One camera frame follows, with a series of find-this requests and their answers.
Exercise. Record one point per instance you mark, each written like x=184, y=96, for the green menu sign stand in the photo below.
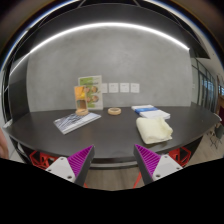
x=95, y=90

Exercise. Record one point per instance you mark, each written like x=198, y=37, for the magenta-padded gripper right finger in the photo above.
x=151, y=163

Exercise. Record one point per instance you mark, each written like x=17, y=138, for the white ceiling light strip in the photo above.
x=106, y=24

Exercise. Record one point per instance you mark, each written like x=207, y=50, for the cream towel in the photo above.
x=153, y=130

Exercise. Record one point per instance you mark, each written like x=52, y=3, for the beige tape roll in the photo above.
x=110, y=112

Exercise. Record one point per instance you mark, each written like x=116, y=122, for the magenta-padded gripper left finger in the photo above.
x=76, y=163

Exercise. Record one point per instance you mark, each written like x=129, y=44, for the white booklet stack blue band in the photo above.
x=155, y=114

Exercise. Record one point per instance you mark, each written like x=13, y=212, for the person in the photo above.
x=3, y=145

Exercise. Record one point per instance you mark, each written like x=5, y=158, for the black framed glass window wall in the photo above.
x=206, y=86

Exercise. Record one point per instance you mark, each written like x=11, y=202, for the grey blue magazine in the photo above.
x=75, y=121

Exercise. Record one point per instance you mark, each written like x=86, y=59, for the orange sign on wooden base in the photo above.
x=80, y=95

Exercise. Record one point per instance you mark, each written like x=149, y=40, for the white wall socket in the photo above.
x=104, y=88
x=113, y=87
x=124, y=87
x=135, y=88

